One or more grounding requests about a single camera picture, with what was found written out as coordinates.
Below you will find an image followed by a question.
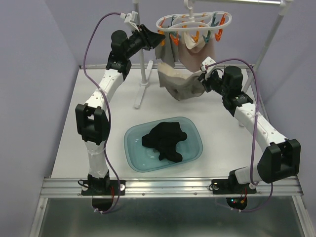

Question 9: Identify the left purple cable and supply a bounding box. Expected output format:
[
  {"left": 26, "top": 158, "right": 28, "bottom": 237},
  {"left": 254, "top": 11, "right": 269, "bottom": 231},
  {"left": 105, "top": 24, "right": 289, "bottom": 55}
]
[{"left": 83, "top": 12, "right": 124, "bottom": 215}]

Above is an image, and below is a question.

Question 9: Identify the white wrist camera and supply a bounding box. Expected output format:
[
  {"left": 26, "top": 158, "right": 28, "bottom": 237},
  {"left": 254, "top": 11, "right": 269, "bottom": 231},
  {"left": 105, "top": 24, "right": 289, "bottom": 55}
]
[
  {"left": 120, "top": 11, "right": 140, "bottom": 32},
  {"left": 200, "top": 56, "right": 216, "bottom": 78}
]

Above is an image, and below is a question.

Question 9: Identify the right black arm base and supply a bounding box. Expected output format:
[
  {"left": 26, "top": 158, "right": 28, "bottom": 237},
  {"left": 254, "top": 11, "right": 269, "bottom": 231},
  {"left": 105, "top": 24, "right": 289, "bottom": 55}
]
[{"left": 208, "top": 178, "right": 257, "bottom": 211}]

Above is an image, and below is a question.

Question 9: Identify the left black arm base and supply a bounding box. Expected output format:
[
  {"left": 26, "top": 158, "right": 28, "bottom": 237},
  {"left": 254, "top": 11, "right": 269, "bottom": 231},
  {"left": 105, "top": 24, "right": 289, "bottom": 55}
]
[{"left": 78, "top": 179, "right": 126, "bottom": 214}]

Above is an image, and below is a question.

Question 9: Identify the pink underwear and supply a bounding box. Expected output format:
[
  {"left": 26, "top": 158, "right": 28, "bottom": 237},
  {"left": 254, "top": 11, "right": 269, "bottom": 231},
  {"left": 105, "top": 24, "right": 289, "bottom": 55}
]
[{"left": 178, "top": 39, "right": 215, "bottom": 73}]

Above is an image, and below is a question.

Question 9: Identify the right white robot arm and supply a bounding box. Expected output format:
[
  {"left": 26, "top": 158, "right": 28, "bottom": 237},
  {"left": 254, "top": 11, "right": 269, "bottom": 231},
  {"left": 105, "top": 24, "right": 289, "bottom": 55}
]
[{"left": 200, "top": 66, "right": 301, "bottom": 185}]

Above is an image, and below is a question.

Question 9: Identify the white clip hanger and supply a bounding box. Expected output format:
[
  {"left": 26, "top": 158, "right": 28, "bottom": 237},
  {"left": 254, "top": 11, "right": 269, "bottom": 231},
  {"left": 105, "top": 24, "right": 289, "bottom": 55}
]
[{"left": 156, "top": 0, "right": 232, "bottom": 49}]

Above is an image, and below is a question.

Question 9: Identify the black underwear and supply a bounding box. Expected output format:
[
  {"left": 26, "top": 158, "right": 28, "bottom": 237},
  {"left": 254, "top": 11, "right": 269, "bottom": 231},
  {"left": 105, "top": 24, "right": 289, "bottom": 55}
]
[{"left": 142, "top": 122, "right": 187, "bottom": 163}]

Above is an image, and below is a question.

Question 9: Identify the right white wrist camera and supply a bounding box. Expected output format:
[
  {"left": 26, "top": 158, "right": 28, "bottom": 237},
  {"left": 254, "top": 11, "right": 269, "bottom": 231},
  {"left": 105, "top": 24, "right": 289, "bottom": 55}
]
[{"left": 200, "top": 56, "right": 216, "bottom": 78}]

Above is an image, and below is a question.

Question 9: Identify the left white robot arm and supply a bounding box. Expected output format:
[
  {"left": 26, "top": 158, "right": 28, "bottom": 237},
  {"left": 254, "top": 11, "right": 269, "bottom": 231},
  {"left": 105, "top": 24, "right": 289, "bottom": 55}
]
[{"left": 75, "top": 25, "right": 165, "bottom": 189}]

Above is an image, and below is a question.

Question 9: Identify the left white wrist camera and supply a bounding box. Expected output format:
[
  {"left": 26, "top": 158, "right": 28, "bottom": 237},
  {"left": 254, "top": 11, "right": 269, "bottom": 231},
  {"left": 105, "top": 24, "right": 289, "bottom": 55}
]
[{"left": 120, "top": 11, "right": 140, "bottom": 32}]

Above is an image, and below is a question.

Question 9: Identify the teal plastic basin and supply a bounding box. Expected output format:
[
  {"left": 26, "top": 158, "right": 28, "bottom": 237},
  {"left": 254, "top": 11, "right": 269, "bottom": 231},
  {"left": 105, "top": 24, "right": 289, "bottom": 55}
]
[{"left": 124, "top": 117, "right": 203, "bottom": 173}]

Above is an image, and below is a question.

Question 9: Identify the dark grey underwear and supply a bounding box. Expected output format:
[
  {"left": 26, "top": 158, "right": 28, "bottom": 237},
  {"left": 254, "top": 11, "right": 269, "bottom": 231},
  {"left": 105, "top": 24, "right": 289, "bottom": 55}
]
[{"left": 155, "top": 32, "right": 176, "bottom": 68}]

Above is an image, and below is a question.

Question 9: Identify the purple cable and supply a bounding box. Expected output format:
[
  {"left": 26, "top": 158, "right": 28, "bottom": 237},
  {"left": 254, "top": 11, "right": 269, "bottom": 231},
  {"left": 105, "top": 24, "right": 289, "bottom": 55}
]
[
  {"left": 201, "top": 58, "right": 274, "bottom": 213},
  {"left": 83, "top": 12, "right": 124, "bottom": 215}
]

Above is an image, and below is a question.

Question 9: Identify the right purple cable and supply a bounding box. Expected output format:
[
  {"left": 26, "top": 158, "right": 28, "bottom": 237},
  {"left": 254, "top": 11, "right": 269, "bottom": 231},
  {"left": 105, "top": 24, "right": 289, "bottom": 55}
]
[{"left": 201, "top": 58, "right": 274, "bottom": 213}]

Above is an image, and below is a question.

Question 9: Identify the aluminium mounting rail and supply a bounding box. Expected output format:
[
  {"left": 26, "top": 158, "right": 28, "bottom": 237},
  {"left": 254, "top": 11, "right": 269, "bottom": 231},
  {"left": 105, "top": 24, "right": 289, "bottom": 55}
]
[{"left": 40, "top": 177, "right": 303, "bottom": 198}]

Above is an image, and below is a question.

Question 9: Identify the white drying rack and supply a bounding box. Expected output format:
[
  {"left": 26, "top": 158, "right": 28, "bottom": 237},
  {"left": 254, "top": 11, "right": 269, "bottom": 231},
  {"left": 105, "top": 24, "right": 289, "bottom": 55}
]
[{"left": 132, "top": 0, "right": 294, "bottom": 122}]

